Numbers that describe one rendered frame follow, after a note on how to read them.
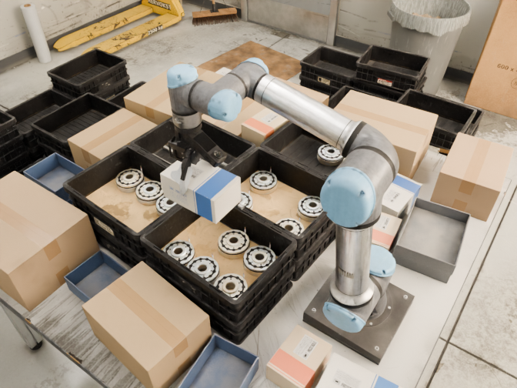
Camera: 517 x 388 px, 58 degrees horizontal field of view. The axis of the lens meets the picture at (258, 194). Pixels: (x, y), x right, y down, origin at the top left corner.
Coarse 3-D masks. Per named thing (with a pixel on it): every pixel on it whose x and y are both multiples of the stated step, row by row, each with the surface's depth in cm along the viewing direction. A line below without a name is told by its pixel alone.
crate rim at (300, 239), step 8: (248, 152) 176; (272, 152) 176; (240, 160) 173; (288, 160) 173; (232, 168) 169; (296, 168) 170; (304, 168) 169; (320, 176) 166; (248, 208) 154; (256, 216) 152; (320, 216) 152; (272, 224) 149; (312, 224) 149; (288, 232) 146; (304, 232) 146; (296, 240) 145; (304, 240) 147
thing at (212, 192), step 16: (192, 176) 134; (208, 176) 134; (224, 176) 134; (176, 192) 136; (192, 192) 131; (208, 192) 129; (224, 192) 130; (240, 192) 138; (192, 208) 136; (208, 208) 130; (224, 208) 133
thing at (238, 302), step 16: (176, 208) 154; (160, 224) 149; (144, 240) 144; (160, 256) 141; (288, 256) 142; (192, 272) 135; (272, 272) 137; (208, 288) 131; (256, 288) 133; (240, 304) 128
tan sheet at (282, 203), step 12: (252, 192) 175; (276, 192) 175; (288, 192) 175; (300, 192) 175; (264, 204) 170; (276, 204) 170; (288, 204) 170; (264, 216) 166; (276, 216) 166; (288, 216) 166
